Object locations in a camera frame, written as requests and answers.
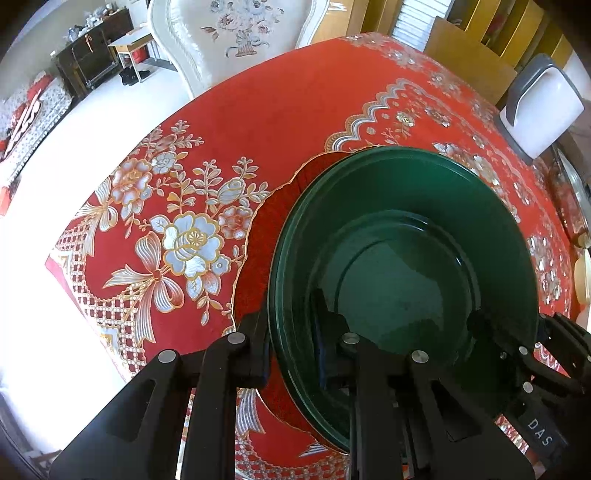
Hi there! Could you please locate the green plastic bowl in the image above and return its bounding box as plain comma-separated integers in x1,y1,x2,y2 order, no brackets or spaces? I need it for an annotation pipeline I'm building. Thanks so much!
266,147,539,449

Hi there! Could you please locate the red plate with sticker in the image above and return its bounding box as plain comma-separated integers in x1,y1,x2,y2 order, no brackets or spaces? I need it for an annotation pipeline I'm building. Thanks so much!
232,151,349,444

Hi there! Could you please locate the cream ribbed plastic bowl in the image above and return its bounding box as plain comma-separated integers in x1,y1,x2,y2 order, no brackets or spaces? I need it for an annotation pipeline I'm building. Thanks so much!
573,232,590,305

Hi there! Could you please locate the steel pan with lid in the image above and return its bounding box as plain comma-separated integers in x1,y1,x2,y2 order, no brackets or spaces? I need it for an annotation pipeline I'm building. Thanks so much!
549,145,590,248

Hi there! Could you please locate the red floral tablecloth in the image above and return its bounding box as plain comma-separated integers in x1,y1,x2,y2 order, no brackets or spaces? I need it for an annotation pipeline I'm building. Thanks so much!
56,33,590,479

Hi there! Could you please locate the white electric kettle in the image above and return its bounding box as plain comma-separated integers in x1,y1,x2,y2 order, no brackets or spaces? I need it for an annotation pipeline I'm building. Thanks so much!
495,53,584,166

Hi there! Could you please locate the wooden cabinet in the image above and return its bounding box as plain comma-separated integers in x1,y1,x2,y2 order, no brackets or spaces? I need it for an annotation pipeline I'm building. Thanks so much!
312,1,574,106

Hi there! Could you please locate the red patterned sofa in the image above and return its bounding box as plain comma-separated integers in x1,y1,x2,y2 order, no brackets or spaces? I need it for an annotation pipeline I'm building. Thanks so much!
1,71,73,187

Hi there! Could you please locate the dark wooden sideboard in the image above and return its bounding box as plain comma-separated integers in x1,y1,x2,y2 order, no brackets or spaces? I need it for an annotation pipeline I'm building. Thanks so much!
52,8,133,100

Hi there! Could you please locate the small white side table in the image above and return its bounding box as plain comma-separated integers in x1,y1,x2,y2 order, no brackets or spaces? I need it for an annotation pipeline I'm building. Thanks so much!
108,25,153,83

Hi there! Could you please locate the white ornate chair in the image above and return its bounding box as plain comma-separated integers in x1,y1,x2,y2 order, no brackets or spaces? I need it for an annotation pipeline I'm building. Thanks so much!
148,0,329,99

